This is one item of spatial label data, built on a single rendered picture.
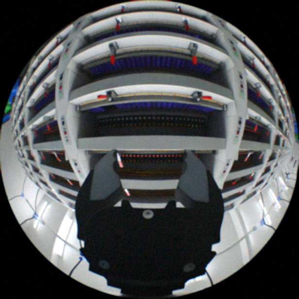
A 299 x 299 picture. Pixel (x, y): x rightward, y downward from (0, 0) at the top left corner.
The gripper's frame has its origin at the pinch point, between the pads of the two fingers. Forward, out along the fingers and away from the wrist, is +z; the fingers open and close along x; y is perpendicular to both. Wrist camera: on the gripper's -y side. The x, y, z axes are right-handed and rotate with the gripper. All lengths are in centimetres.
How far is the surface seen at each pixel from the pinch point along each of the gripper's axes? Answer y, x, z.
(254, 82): -29, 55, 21
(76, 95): -11.8, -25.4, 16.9
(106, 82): -13.1, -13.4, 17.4
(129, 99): -6.6, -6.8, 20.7
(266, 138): 3, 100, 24
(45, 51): -68, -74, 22
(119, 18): -47, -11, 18
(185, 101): -6.4, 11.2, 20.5
